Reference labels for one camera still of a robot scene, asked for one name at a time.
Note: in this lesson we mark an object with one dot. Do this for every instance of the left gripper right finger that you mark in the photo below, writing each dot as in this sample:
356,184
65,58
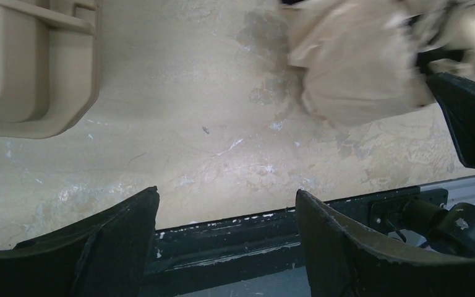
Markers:
380,257

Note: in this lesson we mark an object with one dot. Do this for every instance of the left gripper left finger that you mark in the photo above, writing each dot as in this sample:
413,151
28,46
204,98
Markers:
101,255

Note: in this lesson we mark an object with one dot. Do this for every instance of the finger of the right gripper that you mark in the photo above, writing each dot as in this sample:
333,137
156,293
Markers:
456,97

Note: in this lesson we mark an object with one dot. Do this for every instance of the beige umbrella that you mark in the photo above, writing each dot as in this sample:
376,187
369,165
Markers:
369,60

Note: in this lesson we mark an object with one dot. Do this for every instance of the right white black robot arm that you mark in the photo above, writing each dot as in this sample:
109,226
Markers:
453,231

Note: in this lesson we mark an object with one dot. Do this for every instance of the tan plastic tool case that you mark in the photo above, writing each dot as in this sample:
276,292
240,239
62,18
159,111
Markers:
49,65

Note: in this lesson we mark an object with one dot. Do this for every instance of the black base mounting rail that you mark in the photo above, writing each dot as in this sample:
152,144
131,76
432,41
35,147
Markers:
204,255

